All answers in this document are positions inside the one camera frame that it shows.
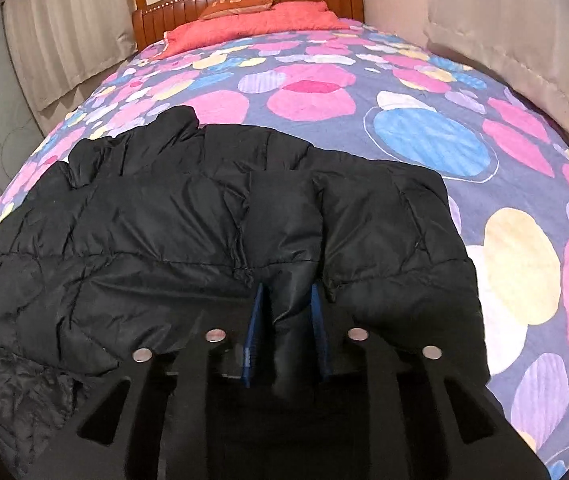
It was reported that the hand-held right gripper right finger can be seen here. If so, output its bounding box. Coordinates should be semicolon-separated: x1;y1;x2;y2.
311;282;550;480

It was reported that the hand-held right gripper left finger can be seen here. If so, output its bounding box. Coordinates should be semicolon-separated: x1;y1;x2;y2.
27;282;266;480

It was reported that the black puffer jacket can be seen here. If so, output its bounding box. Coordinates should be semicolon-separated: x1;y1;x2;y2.
0;106;491;480

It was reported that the colourful dotted bedsheet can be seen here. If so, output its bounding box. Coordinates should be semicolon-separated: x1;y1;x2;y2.
0;19;569;480

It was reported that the red folded quilt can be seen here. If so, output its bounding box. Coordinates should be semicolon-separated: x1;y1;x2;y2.
163;1;350;58

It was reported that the orange patterned pillow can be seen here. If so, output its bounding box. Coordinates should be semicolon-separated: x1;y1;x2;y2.
199;0;275;22

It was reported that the cream curtain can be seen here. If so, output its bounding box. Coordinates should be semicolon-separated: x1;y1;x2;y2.
424;0;569;126
2;0;138;113

